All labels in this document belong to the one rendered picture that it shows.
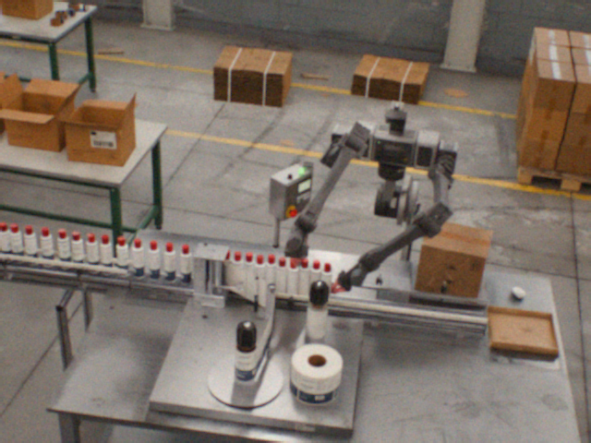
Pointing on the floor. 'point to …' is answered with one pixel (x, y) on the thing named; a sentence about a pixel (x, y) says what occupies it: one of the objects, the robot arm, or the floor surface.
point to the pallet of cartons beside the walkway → (556, 110)
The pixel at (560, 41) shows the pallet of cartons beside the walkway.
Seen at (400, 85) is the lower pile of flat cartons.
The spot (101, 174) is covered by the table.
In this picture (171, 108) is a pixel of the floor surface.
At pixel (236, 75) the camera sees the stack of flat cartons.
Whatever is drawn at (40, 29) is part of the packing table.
